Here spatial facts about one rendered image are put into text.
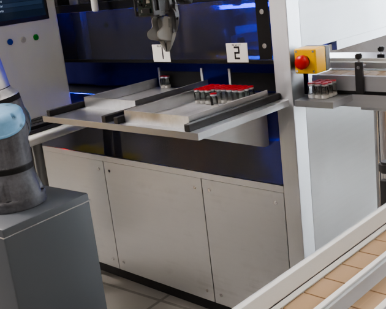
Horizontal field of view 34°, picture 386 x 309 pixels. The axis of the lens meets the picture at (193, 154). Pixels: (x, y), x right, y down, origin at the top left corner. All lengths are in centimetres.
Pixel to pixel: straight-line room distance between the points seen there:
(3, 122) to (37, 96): 103
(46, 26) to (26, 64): 18
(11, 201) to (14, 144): 13
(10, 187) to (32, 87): 102
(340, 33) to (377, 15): 25
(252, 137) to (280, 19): 35
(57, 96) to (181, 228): 72
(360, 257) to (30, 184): 94
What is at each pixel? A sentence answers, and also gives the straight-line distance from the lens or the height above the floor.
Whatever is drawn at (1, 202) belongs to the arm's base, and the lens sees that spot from 152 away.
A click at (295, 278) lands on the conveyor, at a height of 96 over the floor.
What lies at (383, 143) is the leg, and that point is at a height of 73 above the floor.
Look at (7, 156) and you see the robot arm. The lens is 150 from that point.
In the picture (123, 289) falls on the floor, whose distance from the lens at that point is 283.
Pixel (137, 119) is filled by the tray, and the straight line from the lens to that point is 181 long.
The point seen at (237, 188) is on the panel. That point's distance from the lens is 214.
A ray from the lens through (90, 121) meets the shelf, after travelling 194.
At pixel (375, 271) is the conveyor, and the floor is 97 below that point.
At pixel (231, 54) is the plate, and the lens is 201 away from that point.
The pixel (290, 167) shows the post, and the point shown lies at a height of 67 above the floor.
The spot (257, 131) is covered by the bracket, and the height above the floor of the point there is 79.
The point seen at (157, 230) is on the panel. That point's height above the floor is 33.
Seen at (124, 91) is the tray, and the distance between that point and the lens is 229.
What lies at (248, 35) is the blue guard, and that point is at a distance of 196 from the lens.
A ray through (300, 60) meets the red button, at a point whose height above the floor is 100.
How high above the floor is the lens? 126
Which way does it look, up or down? 16 degrees down
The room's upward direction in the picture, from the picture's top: 7 degrees counter-clockwise
